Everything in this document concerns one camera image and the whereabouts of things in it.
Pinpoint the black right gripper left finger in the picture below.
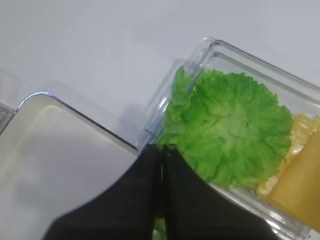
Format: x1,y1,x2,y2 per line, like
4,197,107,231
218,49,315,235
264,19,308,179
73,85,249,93
43,145,161,240

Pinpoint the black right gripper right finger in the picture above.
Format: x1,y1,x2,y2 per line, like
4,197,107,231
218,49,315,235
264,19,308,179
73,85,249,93
162,145,278,240

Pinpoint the green lettuce leaf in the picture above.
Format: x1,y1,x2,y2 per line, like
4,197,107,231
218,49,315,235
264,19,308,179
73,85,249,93
157,67,293,188

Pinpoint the clear plastic lettuce cheese container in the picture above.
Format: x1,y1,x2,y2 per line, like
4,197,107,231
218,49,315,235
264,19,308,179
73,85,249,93
136,37,320,240

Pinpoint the yellow cheese slice rolled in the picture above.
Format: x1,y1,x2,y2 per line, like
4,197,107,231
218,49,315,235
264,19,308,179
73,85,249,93
268,131,320,231

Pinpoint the white metal tray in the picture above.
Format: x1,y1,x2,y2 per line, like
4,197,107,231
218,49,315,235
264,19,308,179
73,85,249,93
0,92,138,240

